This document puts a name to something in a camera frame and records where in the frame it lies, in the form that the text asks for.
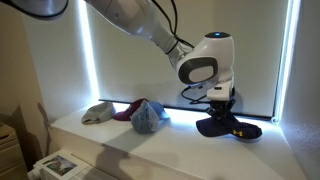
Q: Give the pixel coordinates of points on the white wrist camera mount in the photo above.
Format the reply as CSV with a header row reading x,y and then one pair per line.
x,y
218,93

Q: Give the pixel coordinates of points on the white framed picture card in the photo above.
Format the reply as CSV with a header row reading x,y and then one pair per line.
x,y
60,165

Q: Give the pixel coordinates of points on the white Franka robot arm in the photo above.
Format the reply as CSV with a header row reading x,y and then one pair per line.
x,y
133,13

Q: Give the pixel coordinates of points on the black blind bottom rail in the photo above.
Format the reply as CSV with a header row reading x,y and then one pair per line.
x,y
186,109

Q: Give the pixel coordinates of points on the white baseball cap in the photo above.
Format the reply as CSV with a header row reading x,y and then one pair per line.
x,y
100,112

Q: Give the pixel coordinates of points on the navy cap with yellow logo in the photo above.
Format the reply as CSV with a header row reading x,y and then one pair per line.
x,y
216,128

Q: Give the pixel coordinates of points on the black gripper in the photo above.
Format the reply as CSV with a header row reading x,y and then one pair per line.
x,y
222,104

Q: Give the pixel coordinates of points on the maroon baseball cap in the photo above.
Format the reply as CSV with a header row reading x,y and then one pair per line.
x,y
128,112

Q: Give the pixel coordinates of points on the light blue denim cap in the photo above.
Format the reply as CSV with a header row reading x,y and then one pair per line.
x,y
146,120

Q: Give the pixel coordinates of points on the white roller window blind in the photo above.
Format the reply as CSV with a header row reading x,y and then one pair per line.
x,y
260,53

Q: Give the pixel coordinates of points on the beige storage drawers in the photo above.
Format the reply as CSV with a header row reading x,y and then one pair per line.
x,y
11,153

